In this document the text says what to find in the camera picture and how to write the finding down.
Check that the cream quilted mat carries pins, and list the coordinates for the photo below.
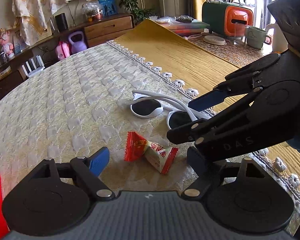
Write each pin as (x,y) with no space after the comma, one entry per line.
(65,100)

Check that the blue picture box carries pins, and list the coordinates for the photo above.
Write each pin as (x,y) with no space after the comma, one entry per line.
(108,5)

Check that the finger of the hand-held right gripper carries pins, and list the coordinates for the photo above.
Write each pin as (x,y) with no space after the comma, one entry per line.
(187,133)
(210,98)

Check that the red snack packet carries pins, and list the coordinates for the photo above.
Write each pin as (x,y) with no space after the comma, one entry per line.
(140,146)

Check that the yellow white flat box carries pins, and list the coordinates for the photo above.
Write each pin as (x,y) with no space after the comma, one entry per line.
(3,73)

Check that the yellow woven mat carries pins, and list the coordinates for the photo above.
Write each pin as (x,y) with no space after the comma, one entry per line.
(177,55)

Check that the clear glass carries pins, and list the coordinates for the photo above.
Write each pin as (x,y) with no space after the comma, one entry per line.
(239,35)

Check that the pink doll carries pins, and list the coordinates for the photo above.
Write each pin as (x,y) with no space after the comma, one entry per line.
(5,42)

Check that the wooden TV cabinet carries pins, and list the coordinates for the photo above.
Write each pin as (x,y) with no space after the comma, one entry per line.
(105,28)

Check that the white kettle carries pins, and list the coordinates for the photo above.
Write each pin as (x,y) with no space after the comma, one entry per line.
(275,38)

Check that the green mug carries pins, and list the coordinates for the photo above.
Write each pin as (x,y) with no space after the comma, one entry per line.
(256,37)

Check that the white sunglasses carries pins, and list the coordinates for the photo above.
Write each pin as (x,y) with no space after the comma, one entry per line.
(145,108)

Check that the pink spoon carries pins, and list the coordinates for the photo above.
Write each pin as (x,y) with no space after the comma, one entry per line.
(193,37)

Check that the blue cloth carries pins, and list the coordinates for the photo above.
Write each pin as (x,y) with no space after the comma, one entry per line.
(298,147)

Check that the plastic wrapped potted plant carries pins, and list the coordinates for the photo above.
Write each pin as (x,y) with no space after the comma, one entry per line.
(92,11)

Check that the white round lid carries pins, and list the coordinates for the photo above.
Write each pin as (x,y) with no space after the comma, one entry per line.
(215,40)

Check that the white router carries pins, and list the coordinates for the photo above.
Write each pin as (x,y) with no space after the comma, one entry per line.
(33,68)

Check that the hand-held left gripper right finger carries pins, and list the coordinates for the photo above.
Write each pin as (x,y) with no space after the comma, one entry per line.
(196,162)

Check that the floral draped cloth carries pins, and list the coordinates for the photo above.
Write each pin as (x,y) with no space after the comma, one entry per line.
(45,5)

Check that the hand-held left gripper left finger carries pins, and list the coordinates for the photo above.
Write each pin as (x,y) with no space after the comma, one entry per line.
(100,161)

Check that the green orange tissue holder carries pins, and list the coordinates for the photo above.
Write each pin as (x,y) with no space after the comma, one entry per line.
(220,17)

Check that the black speaker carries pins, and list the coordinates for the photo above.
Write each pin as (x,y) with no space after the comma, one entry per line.
(61,22)

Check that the clear plastic storage boxes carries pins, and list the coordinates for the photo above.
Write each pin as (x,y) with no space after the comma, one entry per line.
(185,26)

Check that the tall potted plant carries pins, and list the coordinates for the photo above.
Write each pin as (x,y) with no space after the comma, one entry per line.
(132,2)

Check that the purple kettlebell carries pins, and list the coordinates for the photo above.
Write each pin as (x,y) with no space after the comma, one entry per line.
(78,43)

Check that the pink toy case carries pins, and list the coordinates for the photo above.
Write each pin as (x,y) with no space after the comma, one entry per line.
(63,51)

